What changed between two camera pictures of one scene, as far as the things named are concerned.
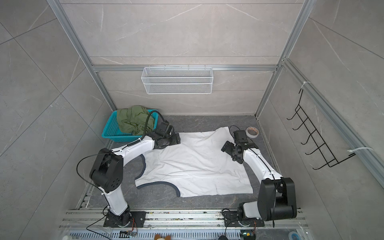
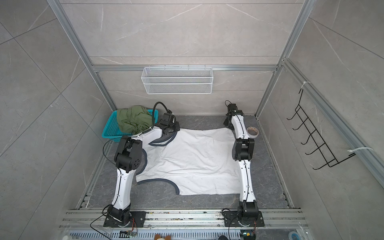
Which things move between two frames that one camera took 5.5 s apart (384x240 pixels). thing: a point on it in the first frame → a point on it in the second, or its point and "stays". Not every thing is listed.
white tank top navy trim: (197, 166) stays
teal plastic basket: (112, 131) stays
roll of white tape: (252, 132) stays
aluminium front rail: (212, 218) stays
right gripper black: (228, 147) → (226, 123)
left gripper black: (176, 138) → (177, 125)
